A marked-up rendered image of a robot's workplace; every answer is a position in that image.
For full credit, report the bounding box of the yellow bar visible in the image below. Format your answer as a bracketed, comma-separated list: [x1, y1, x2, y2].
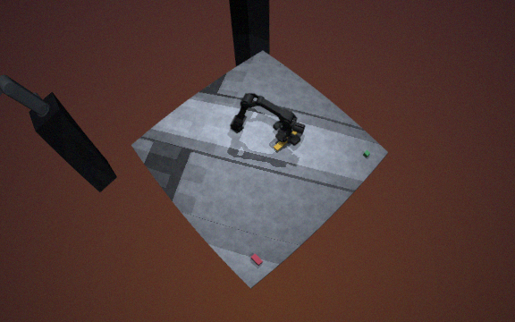
[274, 131, 298, 151]

